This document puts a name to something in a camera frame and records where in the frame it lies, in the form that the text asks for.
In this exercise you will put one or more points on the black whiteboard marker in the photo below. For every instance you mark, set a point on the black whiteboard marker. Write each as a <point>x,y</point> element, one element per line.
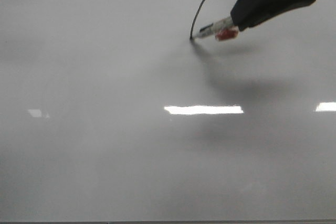
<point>223,29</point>

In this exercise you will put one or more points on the white whiteboard with metal frame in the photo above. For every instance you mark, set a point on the white whiteboard with metal frame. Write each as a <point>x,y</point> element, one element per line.
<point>110,113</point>

